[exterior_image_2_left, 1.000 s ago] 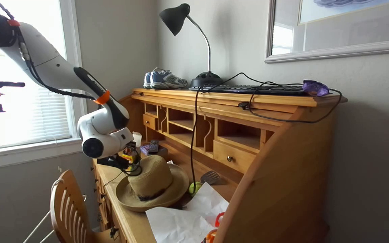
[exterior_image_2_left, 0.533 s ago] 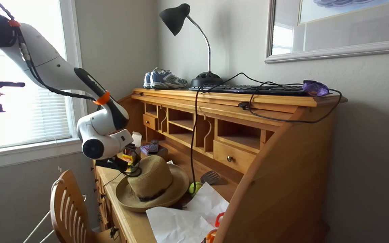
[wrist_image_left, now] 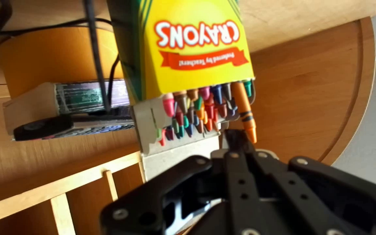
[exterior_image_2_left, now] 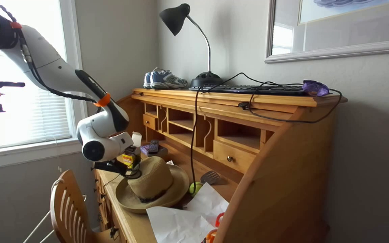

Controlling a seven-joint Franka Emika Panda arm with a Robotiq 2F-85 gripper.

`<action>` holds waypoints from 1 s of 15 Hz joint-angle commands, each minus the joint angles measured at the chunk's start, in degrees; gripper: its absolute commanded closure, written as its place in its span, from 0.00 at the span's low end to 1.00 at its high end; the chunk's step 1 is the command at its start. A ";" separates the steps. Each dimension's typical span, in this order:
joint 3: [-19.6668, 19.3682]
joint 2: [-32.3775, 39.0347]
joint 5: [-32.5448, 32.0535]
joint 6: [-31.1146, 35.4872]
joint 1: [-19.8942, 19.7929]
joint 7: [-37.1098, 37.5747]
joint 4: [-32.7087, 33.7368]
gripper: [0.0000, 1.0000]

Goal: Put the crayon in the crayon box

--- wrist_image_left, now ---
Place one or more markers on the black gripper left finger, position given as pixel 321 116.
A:
pixel 165 199

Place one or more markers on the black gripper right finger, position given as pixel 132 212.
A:
pixel 335 199

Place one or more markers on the orange crayon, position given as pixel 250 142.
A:
pixel 242 108

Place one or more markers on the pink crayon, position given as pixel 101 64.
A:
pixel 168 104

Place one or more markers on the brown crayon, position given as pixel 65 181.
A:
pixel 180 100

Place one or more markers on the magenta crayon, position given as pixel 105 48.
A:
pixel 203 92

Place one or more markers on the blue crayon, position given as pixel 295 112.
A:
pixel 216 92

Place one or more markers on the yellow green crayon box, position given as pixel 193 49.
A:
pixel 195 65

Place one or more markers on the green crayon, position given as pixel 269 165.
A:
pixel 248 87

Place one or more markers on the wooden roll-top desk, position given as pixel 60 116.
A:
pixel 318 86

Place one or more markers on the purple book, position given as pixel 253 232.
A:
pixel 31 104

